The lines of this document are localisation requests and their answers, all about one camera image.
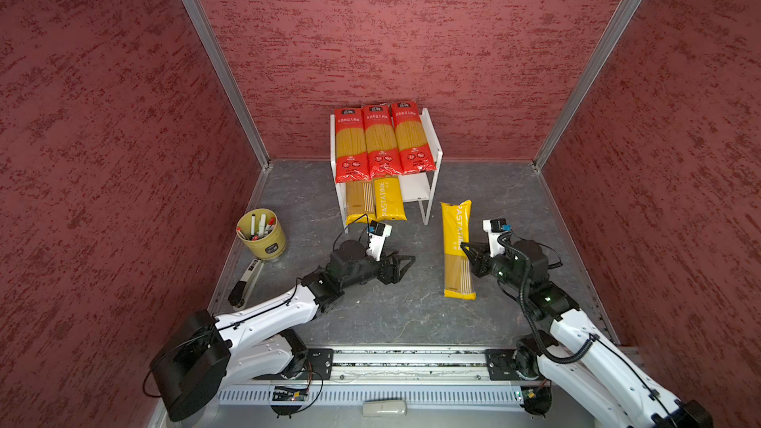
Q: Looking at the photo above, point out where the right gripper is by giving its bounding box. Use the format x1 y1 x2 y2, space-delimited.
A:
459 241 528 293

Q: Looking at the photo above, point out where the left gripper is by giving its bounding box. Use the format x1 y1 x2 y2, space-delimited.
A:
342 245 415 290

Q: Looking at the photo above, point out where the yellow pasta bag underneath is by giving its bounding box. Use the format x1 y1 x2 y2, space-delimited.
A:
441 200 477 300

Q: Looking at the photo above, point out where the yellow pasta bag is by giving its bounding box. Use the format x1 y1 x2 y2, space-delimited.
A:
346 180 376 225
374 176 407 221

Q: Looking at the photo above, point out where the yellow pasta bag front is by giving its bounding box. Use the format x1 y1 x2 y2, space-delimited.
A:
346 180 376 225

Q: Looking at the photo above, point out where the red spaghetti bag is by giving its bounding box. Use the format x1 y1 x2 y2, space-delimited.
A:
362 105 403 178
334 108 371 183
392 101 436 174

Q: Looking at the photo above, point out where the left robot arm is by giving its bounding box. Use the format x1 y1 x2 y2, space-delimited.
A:
148 241 416 423

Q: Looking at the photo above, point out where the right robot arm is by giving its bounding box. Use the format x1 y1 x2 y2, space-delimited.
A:
461 233 713 427

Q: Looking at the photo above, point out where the white two-tier shelf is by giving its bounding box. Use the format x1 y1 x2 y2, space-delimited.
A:
330 107 444 226

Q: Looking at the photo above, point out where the yellow pen holder cup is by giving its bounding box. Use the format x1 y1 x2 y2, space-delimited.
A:
236 208 287 262

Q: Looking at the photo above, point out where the grey stapler tool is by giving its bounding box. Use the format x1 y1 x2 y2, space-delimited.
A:
228 259 264 309

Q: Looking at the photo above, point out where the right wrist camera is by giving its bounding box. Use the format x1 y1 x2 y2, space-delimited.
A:
483 218 512 258

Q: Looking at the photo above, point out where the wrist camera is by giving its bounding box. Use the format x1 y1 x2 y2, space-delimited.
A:
367 220 392 262
483 218 512 258

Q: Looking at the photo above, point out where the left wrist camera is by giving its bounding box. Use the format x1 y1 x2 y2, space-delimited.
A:
367 220 392 262

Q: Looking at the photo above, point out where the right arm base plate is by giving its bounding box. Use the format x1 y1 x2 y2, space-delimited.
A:
484 347 544 382

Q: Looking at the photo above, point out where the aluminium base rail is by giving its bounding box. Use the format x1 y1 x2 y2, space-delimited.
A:
208 348 556 415

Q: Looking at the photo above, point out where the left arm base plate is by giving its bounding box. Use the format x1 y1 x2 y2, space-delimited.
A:
256 348 335 382

